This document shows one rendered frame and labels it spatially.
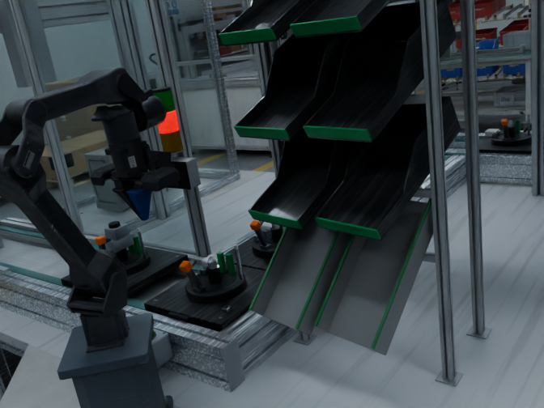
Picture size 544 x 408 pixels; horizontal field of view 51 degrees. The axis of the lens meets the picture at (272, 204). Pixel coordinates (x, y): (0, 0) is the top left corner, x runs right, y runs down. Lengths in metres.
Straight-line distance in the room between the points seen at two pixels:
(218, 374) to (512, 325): 0.62
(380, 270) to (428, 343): 0.26
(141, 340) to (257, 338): 0.29
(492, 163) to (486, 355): 1.08
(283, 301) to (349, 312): 0.14
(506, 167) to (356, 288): 1.21
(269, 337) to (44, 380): 0.51
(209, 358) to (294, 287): 0.22
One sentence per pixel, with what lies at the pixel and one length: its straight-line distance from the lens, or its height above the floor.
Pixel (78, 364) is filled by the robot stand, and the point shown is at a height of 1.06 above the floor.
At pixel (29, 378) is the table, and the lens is 1.45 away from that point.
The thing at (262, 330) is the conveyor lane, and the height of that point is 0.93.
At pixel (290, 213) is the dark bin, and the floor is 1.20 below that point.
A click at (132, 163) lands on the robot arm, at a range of 1.04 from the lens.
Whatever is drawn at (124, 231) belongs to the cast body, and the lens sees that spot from 1.55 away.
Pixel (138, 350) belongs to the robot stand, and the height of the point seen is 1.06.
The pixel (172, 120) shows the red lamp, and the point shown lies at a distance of 1.43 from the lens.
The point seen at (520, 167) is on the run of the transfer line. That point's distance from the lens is 2.17.
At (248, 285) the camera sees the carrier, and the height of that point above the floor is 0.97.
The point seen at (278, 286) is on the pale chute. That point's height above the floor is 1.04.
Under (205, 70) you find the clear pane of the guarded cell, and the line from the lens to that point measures 2.58.
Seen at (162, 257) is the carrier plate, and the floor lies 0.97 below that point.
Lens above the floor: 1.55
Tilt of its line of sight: 18 degrees down
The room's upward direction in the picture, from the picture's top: 9 degrees counter-clockwise
